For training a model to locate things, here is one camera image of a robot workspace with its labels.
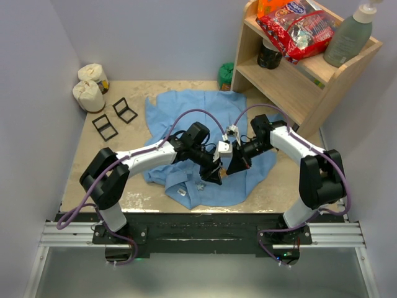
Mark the white cloth bag front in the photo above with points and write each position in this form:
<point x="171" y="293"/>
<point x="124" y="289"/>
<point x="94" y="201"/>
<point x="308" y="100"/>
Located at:
<point x="89" y="96"/>

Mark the blue button shirt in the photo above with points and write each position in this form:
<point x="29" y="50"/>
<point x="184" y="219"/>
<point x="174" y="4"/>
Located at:
<point x="177" y="110"/>

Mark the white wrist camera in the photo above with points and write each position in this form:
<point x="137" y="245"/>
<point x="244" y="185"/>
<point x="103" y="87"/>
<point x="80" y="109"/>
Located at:
<point x="233" y="131"/>
<point x="223" y="150"/>

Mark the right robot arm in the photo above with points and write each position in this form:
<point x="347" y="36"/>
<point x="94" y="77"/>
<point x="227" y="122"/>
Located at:
<point x="321" y="179"/>

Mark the silver leaf brooch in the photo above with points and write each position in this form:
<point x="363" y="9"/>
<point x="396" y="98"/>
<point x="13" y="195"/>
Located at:
<point x="200" y="186"/>

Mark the black stand front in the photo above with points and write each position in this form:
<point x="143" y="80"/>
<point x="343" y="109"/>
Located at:
<point x="104" y="127"/>

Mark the red candy bag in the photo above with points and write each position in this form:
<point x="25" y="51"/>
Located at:
<point x="299" y="29"/>

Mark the black stand rear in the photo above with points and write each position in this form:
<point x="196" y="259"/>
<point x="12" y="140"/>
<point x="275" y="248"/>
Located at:
<point x="123" y="111"/>

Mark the wooden shelf unit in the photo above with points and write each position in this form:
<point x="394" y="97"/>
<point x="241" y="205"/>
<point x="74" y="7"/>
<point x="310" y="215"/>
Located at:
<point x="307" y="92"/>

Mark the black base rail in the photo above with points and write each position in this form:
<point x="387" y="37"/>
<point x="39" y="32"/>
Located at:
<point x="261" y="235"/>

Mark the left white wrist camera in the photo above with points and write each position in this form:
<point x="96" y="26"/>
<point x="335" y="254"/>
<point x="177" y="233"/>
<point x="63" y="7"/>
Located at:
<point x="223" y="150"/>

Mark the orange snack box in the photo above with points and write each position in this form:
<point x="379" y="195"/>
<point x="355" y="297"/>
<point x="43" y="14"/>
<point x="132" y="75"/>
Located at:
<point x="265" y="7"/>

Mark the green lidded container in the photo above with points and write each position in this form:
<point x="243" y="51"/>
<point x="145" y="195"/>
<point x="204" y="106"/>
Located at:
<point x="225" y="76"/>

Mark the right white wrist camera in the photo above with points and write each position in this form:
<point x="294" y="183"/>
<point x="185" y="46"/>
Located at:
<point x="233" y="131"/>

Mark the black stand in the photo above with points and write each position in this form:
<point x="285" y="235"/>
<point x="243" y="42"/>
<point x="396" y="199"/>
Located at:
<point x="123" y="111"/>
<point x="104" y="127"/>

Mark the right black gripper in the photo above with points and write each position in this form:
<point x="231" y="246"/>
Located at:
<point x="238" y="164"/>

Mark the green pump bottle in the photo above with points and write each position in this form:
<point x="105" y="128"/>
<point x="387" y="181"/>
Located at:
<point x="352" y="35"/>

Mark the white cloth bag rear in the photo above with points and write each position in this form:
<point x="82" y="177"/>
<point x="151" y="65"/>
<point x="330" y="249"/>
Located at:
<point x="96" y="73"/>

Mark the white cloth bag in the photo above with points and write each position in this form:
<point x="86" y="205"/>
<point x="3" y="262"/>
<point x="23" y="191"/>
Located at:
<point x="89" y="96"/>
<point x="96" y="73"/>

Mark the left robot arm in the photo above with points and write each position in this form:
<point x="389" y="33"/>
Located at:
<point x="105" y="178"/>

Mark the dark jar on shelf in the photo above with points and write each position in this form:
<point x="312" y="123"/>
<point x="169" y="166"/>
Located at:
<point x="269" y="56"/>

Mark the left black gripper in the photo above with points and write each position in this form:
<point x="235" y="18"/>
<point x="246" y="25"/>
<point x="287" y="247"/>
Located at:
<point x="212" y="169"/>

